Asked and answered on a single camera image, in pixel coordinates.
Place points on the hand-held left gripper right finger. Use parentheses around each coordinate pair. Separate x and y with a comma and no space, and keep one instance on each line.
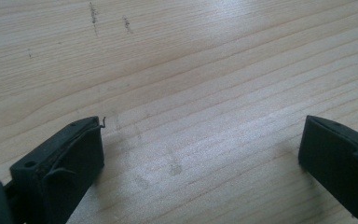
(338,161)

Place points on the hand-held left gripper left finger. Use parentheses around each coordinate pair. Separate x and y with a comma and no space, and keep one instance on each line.
(65,168)

